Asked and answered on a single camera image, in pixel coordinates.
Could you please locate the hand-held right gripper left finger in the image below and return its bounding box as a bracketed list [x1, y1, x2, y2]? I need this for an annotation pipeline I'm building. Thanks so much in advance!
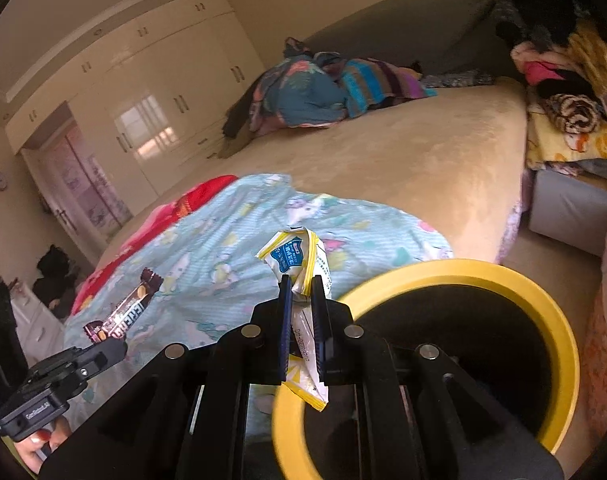
[38, 274, 294, 480]

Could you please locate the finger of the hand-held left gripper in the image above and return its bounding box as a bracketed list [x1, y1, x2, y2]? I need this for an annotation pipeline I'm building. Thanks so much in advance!
[78, 337, 129, 376]

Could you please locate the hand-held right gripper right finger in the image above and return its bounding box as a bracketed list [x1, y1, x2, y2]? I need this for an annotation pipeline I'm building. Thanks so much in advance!
[311, 276, 567, 480]

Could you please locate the brown chocolate bar wrapper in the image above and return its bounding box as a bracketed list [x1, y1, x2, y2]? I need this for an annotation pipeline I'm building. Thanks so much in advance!
[83, 268, 163, 345]

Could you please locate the white yellow-edged packet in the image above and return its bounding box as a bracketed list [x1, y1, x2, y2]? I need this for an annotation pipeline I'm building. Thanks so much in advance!
[254, 227, 330, 412]

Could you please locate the yellow-rimmed black bin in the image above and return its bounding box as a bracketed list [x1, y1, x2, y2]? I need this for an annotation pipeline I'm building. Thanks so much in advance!
[272, 259, 581, 480]

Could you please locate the person's left hand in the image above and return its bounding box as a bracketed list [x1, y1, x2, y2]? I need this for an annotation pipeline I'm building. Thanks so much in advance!
[16, 417, 71, 476]

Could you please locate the white drawer cabinet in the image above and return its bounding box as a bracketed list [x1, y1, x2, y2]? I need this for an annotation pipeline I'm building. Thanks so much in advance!
[8, 280, 66, 361]

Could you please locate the cartoon cat blue blanket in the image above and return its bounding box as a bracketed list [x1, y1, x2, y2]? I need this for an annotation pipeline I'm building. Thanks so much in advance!
[63, 173, 454, 411]

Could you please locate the black plush toy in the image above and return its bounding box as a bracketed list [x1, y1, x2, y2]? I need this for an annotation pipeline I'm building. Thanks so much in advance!
[32, 244, 81, 318]

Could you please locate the red blanket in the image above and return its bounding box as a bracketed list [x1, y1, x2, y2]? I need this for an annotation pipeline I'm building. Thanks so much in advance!
[70, 175, 239, 316]

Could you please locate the pink cartoon curtain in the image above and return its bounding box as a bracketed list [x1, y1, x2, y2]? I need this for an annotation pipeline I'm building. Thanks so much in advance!
[58, 122, 134, 238]

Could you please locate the beige bed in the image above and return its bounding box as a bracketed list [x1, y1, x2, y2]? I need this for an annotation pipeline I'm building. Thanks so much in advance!
[96, 76, 529, 281]

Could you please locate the white door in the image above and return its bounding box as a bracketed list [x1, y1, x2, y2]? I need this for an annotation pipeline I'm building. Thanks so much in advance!
[22, 152, 96, 266]

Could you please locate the brown blanket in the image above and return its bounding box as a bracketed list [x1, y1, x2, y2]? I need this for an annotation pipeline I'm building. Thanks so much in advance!
[218, 87, 269, 158]

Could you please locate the floral blue quilt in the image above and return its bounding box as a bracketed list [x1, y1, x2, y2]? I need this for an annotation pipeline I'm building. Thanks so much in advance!
[248, 52, 351, 136]

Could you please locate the striped blanket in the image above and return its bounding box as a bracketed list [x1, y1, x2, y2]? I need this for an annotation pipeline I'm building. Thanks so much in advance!
[341, 57, 439, 118]

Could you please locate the white wardrobe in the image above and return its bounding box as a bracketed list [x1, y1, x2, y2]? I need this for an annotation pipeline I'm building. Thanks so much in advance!
[6, 0, 269, 198]

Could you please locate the grey storage box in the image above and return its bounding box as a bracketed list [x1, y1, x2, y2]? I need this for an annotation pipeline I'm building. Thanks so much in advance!
[528, 170, 607, 258]

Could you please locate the grey patterned cloth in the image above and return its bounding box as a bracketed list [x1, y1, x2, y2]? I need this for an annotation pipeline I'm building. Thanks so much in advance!
[421, 71, 494, 90]

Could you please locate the orange floral rug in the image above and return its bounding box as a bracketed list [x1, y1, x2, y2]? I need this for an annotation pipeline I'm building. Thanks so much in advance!
[581, 280, 607, 413]

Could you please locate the zebra striped cloth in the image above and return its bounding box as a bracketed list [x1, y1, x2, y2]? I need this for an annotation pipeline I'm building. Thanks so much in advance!
[543, 92, 601, 133]

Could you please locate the pink garment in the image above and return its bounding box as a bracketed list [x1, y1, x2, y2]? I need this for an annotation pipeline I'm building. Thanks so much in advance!
[511, 42, 579, 86]

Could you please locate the yellow cartoon blanket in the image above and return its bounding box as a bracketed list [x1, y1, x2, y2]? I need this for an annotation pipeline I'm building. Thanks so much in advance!
[525, 102, 607, 176]

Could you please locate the yellow knit garment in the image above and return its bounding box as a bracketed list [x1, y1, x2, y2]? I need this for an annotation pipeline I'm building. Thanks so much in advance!
[566, 20, 607, 96]

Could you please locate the black clothes heap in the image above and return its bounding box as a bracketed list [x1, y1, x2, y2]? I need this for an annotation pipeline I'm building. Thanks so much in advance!
[483, 0, 599, 48]

